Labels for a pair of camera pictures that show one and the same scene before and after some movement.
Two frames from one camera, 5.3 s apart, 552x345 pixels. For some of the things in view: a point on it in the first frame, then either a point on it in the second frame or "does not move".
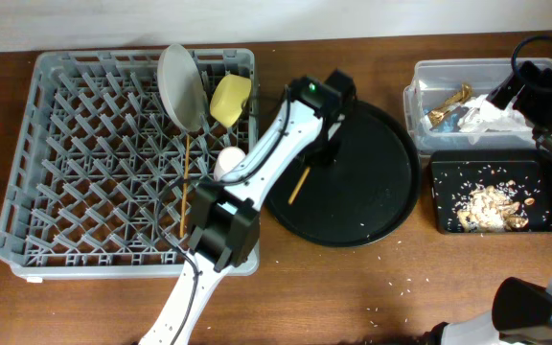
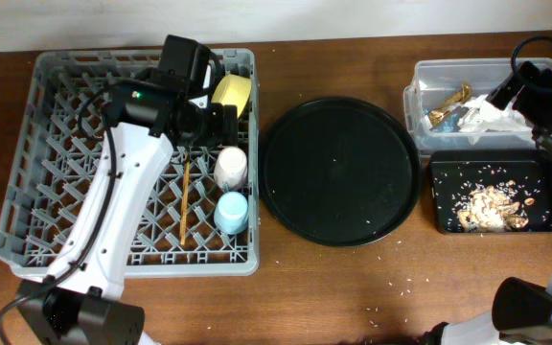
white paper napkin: (481, 114) does not move
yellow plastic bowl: (229, 94) does not move
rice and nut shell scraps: (492, 208) does not move
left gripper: (334, 151) → (222, 130)
